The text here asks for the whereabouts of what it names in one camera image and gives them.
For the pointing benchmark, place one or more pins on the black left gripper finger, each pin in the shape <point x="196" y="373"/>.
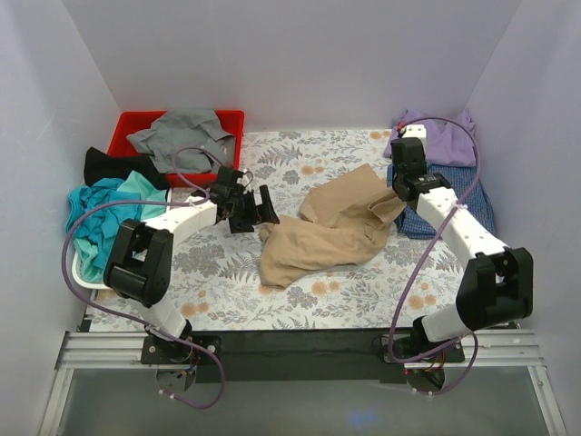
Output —
<point x="266" y="209"/>
<point x="243" y="223"/>

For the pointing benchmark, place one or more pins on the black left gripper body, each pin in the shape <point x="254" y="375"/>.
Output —
<point x="250" y="211"/>

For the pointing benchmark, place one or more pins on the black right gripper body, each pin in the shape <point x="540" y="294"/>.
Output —
<point x="400" y="191"/>

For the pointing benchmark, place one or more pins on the beige polo shirt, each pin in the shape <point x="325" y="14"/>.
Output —
<point x="343" y="222"/>

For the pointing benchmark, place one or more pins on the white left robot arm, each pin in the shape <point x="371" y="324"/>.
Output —
<point x="140" y="263"/>

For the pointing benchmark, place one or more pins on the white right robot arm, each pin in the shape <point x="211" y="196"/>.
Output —
<point x="497" y="285"/>

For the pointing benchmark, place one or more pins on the lavender t shirt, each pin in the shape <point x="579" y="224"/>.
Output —
<point x="447" y="144"/>

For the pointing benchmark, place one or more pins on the grey button shirt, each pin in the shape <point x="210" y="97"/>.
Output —
<point x="190" y="140"/>

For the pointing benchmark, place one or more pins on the floral table mat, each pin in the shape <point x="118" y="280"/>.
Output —
<point x="215" y="274"/>

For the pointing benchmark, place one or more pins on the red plastic bin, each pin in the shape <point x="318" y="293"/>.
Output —
<point x="131" y="122"/>

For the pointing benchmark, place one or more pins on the black t shirt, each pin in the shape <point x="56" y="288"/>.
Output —
<point x="98" y="165"/>

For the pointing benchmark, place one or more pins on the mint green t shirt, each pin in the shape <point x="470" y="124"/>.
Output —
<point x="136" y="191"/>

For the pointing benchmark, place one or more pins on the white laundry basket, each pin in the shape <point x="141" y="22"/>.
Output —
<point x="86" y="272"/>

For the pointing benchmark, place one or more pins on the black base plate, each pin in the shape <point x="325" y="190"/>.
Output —
<point x="303" y="355"/>

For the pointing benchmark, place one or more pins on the aluminium mounting rail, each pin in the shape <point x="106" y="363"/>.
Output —
<point x="120" y="350"/>

